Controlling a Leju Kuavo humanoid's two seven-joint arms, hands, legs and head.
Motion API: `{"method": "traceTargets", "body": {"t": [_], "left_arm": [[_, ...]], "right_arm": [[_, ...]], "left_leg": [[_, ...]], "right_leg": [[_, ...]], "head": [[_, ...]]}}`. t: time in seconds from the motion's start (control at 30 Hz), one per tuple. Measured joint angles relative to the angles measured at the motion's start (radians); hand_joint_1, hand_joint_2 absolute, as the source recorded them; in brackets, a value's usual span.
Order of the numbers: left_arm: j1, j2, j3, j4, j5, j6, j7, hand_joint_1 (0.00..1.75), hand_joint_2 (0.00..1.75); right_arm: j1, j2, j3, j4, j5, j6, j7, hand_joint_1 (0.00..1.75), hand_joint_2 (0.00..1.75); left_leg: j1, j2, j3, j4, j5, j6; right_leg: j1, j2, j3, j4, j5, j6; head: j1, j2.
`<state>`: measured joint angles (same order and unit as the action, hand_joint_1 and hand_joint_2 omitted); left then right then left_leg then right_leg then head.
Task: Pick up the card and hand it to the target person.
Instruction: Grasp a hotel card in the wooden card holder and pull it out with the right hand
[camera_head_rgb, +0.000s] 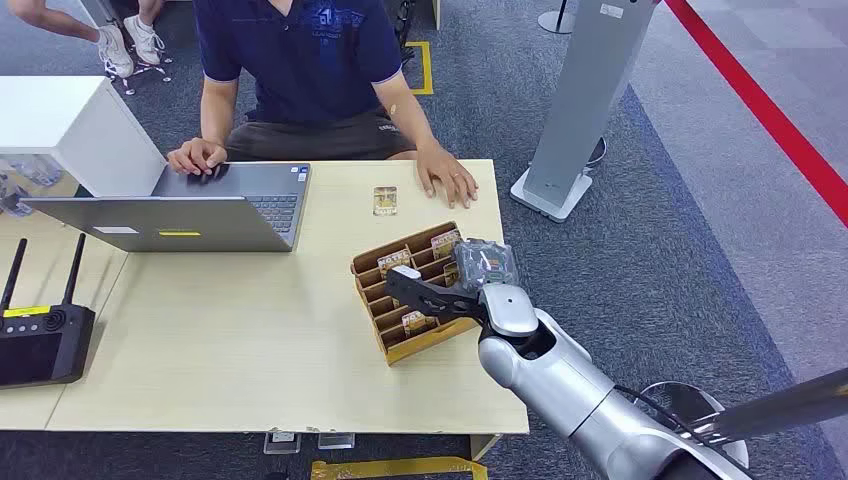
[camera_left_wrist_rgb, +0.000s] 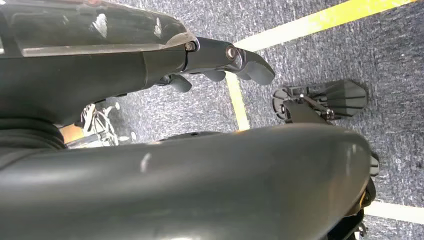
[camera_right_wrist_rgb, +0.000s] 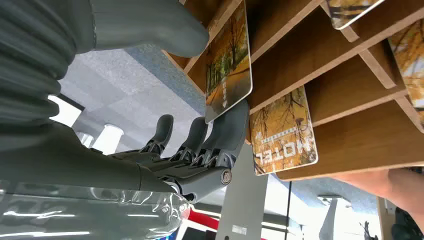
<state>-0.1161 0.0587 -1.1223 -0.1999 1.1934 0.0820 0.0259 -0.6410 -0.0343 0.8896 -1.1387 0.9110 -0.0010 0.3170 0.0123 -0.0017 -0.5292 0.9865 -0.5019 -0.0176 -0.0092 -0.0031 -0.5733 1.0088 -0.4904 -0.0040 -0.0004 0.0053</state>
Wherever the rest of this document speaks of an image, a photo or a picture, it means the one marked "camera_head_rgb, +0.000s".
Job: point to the seated person's legs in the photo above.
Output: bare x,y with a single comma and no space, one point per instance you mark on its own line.
53,20

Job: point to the clear acrylic bracket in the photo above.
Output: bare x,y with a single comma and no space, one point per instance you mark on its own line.
282,442
336,440

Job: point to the grey kiosk stand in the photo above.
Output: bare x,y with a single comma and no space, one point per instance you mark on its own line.
583,99

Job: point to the person's right forearm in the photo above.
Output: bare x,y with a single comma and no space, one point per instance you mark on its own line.
217,112

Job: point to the clear plastic wrapping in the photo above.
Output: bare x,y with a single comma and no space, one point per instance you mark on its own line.
26,177

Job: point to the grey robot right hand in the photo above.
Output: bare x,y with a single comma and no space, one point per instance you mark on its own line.
509,310

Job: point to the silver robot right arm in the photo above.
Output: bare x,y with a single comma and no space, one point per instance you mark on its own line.
563,384

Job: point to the dark metal pole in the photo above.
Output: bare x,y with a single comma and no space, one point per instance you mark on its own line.
782,405

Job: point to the white cabinet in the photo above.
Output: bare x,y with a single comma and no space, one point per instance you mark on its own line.
79,126

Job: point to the person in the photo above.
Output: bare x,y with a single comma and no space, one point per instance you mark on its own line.
311,66

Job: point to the person's left hand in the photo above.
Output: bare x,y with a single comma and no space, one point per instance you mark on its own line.
447,175

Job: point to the round grey post base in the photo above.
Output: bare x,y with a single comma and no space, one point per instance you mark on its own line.
556,21

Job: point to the chrome round base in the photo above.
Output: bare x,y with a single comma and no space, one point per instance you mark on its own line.
682,401

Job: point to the hotel key card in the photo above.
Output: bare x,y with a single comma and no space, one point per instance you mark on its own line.
385,201
444,243
451,273
416,322
394,262

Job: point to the white sneaker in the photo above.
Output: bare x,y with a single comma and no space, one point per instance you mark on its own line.
144,40
116,52

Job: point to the chair caster base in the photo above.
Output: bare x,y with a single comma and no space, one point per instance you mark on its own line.
142,69

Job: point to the person's left forearm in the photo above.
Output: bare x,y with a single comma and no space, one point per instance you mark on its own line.
407,112

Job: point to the black controller with antennas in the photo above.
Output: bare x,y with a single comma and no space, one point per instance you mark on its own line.
43,348

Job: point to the person's right hand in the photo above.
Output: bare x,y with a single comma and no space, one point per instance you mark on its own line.
195,156

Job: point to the wooden card organiser box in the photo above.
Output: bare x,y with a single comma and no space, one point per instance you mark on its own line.
397,331

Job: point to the grey laptop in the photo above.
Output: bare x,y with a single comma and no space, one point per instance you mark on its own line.
199,222

